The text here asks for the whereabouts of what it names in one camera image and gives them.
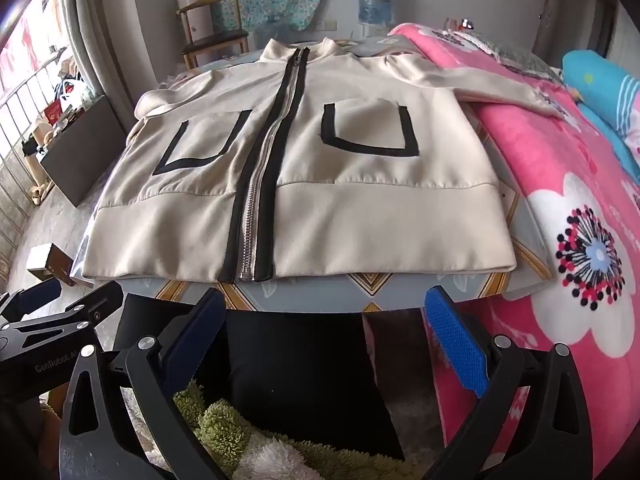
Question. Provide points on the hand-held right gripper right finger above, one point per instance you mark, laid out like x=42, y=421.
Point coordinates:
x=455, y=340

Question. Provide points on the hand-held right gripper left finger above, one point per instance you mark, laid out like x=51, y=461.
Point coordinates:
x=196, y=340

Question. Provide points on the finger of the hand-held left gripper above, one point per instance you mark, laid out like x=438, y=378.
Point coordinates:
x=85, y=307
x=42, y=292

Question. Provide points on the cream zip jacket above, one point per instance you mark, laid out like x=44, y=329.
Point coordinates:
x=350, y=200

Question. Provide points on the brown cardboard box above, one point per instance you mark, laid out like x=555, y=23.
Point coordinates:
x=50, y=262

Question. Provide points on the green fuzzy robe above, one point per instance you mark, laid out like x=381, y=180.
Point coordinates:
x=225, y=425

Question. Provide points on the beige slipper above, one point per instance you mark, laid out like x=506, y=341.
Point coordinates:
x=40, y=195

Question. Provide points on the black clothing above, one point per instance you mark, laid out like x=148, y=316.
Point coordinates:
x=300, y=370

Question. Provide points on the fruit print bed sheet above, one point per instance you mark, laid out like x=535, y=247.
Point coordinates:
x=350, y=294

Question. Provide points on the dark cabinet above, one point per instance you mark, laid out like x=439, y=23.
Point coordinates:
x=85, y=155

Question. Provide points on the metal railing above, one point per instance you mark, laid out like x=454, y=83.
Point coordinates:
x=20, y=125

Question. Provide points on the red box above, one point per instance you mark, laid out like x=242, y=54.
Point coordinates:
x=53, y=110

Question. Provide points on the pink floral blanket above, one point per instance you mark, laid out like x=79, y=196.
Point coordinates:
x=540, y=170

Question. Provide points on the grey curtain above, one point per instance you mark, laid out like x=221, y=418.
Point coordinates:
x=100, y=35

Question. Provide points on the grey pillow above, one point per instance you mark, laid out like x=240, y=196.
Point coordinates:
x=520, y=57

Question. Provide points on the wooden chair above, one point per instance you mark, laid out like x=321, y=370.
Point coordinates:
x=215, y=40

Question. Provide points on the blue plush pillow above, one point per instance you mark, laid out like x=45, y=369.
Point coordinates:
x=600, y=80

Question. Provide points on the white box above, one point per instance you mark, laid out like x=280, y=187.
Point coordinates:
x=205, y=17

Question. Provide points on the white water dispenser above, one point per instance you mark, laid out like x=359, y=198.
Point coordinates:
x=374, y=30

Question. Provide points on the empty clear water jug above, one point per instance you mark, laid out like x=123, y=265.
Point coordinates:
x=280, y=30

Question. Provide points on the blue water jug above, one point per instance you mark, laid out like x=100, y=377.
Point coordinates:
x=375, y=2

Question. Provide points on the wall socket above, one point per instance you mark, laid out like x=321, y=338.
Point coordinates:
x=328, y=25

